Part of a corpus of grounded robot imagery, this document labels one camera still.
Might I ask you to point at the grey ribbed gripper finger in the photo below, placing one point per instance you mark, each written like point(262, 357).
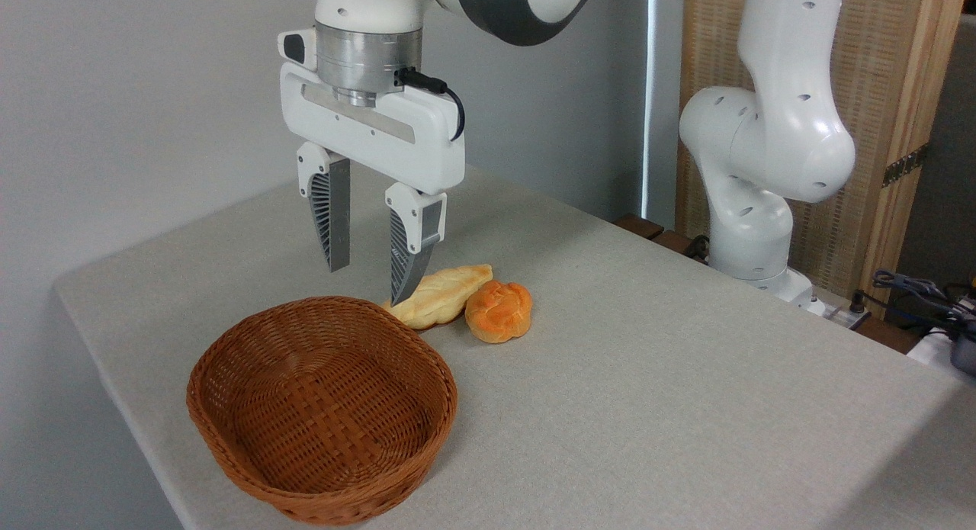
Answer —
point(340, 210)
point(415, 248)

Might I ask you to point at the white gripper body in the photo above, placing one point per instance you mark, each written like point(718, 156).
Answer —
point(358, 137)

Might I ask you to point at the long pale braided bread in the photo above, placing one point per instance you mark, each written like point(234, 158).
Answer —
point(446, 290)

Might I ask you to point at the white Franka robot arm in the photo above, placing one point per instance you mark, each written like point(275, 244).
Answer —
point(770, 133)

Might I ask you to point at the round orange bread roll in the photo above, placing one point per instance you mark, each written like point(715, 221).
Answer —
point(498, 311)

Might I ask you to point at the brown wicker basket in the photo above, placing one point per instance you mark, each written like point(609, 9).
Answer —
point(320, 408)

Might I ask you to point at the black plug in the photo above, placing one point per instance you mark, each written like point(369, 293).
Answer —
point(858, 301)

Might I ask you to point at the metal screen hinge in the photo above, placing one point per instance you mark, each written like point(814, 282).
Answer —
point(904, 166)

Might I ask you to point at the wooden woven screen panel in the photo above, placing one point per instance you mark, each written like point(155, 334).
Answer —
point(884, 65)

